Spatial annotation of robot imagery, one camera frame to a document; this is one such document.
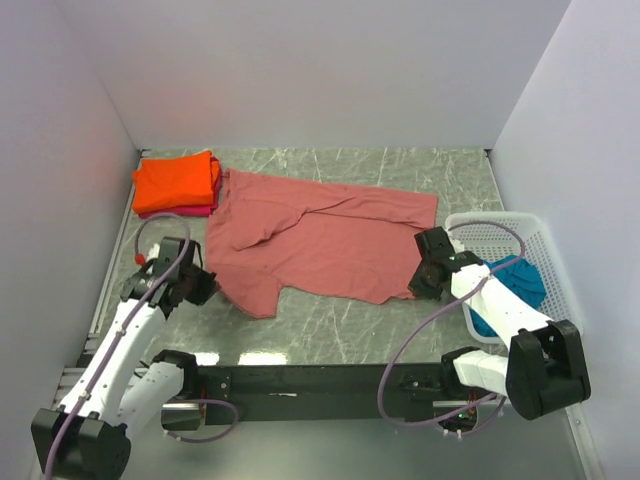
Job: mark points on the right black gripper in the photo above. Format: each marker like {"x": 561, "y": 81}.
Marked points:
{"x": 419, "y": 289}

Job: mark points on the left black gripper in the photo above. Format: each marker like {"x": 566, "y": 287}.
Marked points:
{"x": 206, "y": 289}

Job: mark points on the salmon pink t shirt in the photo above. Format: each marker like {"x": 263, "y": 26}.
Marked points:
{"x": 330, "y": 239}

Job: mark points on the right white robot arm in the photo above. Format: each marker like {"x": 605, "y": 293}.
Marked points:
{"x": 544, "y": 369}

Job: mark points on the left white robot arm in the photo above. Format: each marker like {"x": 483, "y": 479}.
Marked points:
{"x": 88, "y": 435}

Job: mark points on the white plastic basket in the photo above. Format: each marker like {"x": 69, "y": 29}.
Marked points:
{"x": 550, "y": 240}

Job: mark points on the folded magenta t shirt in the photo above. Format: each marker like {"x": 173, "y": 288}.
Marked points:
{"x": 175, "y": 212}

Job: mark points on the blue t shirt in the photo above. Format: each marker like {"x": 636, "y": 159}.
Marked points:
{"x": 521, "y": 278}

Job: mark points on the folded orange t shirt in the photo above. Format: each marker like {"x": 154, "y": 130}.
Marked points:
{"x": 172, "y": 182}

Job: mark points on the black base beam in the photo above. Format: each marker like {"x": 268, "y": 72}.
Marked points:
{"x": 413, "y": 392}

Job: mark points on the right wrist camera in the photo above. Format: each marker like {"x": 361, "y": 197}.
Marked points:
{"x": 457, "y": 245}

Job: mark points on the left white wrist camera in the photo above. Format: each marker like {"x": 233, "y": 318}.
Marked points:
{"x": 152, "y": 253}

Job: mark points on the aluminium rail frame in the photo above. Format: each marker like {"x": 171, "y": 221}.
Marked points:
{"x": 459, "y": 420}

